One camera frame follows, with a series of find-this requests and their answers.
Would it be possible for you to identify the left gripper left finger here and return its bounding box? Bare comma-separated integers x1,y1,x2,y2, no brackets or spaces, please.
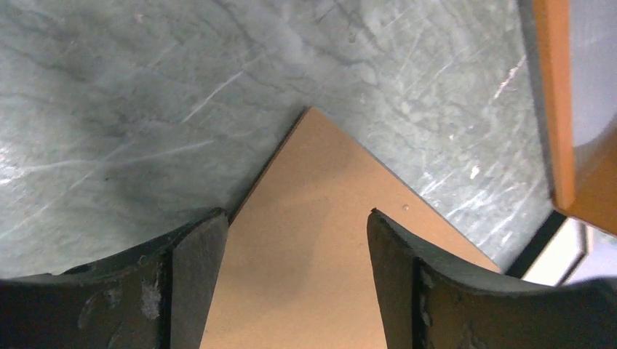
1,208,228,348

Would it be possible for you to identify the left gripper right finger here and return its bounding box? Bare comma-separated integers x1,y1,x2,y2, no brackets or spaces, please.
367,209,616,348

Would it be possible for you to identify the picture frame black and wood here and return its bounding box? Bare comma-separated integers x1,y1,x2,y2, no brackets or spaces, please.
504,211,592,286

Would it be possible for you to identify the brown backing board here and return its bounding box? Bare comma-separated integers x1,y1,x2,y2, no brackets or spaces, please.
202,108,497,348

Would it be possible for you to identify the orange wooden shelf rack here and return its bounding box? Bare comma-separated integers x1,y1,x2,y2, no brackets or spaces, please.
533,1,616,235

